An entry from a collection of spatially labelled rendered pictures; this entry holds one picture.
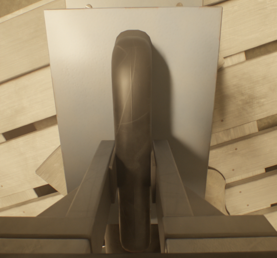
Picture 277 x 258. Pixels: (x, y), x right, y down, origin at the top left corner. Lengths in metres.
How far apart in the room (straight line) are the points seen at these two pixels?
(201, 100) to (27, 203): 0.61
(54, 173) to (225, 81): 0.44
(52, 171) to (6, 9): 0.47
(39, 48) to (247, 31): 0.45
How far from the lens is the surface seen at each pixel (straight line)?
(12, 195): 0.73
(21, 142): 0.60
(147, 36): 0.16
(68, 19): 0.18
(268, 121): 0.77
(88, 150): 0.19
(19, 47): 0.52
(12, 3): 0.73
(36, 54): 0.50
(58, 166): 0.48
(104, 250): 0.66
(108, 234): 0.30
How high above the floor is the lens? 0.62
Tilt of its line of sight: 73 degrees down
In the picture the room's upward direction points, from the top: 179 degrees counter-clockwise
